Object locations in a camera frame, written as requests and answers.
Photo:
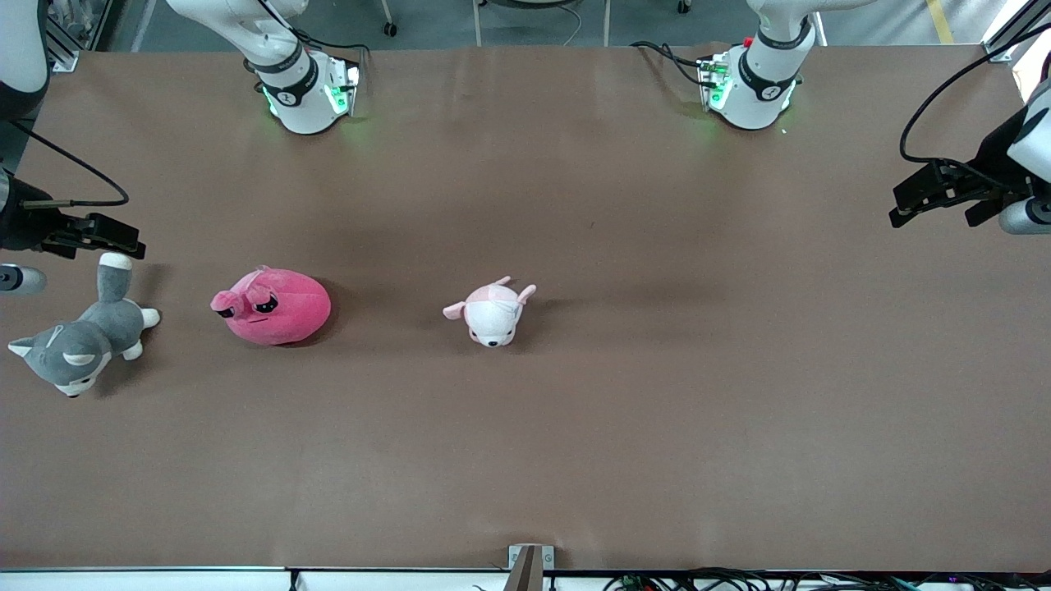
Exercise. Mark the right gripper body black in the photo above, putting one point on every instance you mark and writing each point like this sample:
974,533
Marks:
18,220

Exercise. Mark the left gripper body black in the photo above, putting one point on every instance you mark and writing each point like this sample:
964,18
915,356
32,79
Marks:
991,164

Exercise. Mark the bright pink round plush toy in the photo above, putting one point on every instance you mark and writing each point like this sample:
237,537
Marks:
283,316

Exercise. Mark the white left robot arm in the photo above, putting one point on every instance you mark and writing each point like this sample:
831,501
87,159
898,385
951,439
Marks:
755,98

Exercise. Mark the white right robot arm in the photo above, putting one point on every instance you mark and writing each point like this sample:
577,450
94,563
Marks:
300,103

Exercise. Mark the grey white husky plush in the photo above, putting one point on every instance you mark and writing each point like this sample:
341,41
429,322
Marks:
82,341

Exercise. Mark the white metal leg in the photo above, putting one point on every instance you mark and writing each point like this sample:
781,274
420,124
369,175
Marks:
478,20
608,20

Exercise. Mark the pale pink white dog plush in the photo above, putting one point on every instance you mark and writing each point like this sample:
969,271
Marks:
493,316

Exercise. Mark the aluminium frame profile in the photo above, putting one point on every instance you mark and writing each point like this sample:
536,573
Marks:
66,41
1014,33

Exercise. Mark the white table edge rail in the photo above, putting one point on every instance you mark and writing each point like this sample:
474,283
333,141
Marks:
164,581

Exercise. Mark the metal bracket on table edge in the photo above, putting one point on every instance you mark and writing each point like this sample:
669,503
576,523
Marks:
530,568

